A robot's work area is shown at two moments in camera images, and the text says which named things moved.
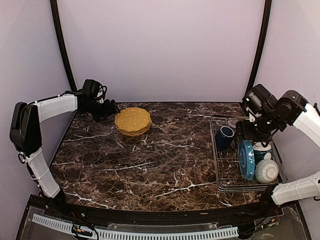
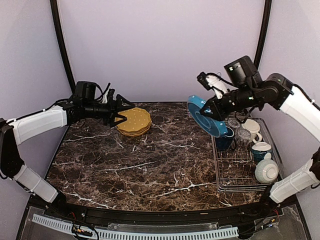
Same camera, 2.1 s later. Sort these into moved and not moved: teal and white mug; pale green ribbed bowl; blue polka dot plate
Moved: blue polka dot plate
Not moved: teal and white mug; pale green ribbed bowl
